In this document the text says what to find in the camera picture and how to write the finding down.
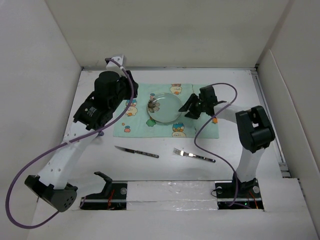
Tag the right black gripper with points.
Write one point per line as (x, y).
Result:
(192, 113)

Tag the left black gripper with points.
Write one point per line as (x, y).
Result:
(125, 80)

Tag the green floral plate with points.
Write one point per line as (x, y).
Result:
(164, 107)

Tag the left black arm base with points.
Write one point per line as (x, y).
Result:
(112, 196)

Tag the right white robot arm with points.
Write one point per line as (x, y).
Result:
(254, 128)

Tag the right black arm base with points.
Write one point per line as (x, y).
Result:
(246, 197)

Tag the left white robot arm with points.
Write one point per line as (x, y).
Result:
(51, 183)

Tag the steel table fork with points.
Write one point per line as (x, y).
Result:
(191, 155)

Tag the steel table knife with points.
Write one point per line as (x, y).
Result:
(137, 152)

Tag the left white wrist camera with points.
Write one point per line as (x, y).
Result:
(115, 62)

